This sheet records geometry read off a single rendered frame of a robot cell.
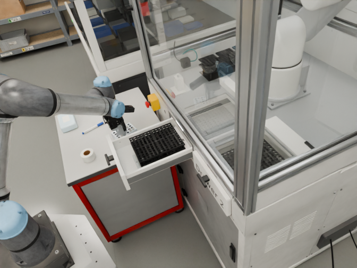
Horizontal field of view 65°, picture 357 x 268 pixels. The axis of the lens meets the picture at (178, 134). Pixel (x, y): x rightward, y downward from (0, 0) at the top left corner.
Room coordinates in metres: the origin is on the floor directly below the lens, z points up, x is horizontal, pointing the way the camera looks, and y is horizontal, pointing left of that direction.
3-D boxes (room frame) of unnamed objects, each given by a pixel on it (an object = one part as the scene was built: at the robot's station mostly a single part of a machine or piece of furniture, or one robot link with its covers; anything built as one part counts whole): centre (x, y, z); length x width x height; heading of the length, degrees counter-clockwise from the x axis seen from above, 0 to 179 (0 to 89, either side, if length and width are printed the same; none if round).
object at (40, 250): (0.55, 0.60, 0.91); 0.15 x 0.15 x 0.10
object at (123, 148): (0.97, 0.10, 0.86); 0.40 x 0.26 x 0.06; 107
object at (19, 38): (4.46, 2.27, 0.22); 0.40 x 0.30 x 0.17; 102
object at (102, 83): (1.16, 0.31, 1.11); 0.09 x 0.08 x 0.11; 143
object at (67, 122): (1.40, 0.66, 0.78); 0.15 x 0.10 x 0.04; 20
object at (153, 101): (1.31, 0.11, 0.88); 0.07 x 0.05 x 0.07; 17
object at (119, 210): (1.30, 0.41, 0.38); 0.62 x 0.58 x 0.76; 17
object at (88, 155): (1.07, 0.49, 0.78); 0.07 x 0.07 x 0.04
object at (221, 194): (0.70, -0.10, 0.87); 0.29 x 0.02 x 0.11; 17
